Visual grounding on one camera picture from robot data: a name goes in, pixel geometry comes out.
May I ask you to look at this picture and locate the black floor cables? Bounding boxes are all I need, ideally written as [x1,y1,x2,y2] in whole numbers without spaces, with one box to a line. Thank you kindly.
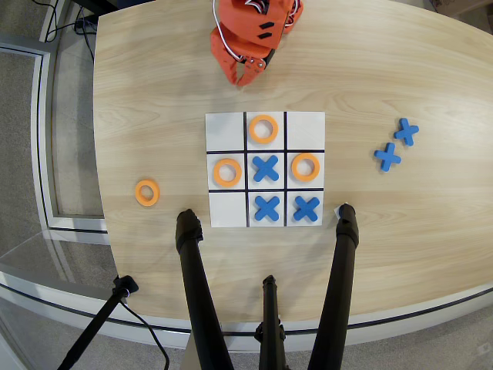
[38,0,98,61]

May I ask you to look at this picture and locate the white tic-tac-toe board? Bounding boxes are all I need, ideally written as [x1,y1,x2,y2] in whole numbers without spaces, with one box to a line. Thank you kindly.
[205,111,327,228]

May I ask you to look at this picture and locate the blue foam cross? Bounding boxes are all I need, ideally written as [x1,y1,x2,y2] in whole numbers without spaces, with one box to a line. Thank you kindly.
[374,142,402,173]
[252,154,280,183]
[393,117,420,147]
[293,196,321,224]
[253,195,281,223]

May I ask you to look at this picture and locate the black furniture base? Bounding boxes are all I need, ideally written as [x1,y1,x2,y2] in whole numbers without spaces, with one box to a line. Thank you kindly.
[72,0,157,17]

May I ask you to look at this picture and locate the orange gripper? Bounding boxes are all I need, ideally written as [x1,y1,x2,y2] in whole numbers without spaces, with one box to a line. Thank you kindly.
[210,0,294,87]

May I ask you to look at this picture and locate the grey metal floor frame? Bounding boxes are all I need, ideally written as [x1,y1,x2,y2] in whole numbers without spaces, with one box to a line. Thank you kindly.
[0,32,109,234]

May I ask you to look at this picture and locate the orange foam ring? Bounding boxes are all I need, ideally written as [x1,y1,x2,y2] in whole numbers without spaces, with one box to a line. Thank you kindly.
[248,114,280,145]
[290,152,321,183]
[134,179,161,207]
[213,158,243,190]

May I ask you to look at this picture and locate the thin black tripod leg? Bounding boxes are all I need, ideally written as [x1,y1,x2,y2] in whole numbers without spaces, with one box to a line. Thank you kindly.
[253,274,288,370]

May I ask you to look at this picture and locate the black stand pole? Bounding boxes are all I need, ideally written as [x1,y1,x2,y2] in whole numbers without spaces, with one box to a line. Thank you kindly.
[56,275,139,370]

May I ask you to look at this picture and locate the black cable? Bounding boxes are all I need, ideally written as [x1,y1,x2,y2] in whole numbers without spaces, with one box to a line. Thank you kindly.
[118,299,171,370]

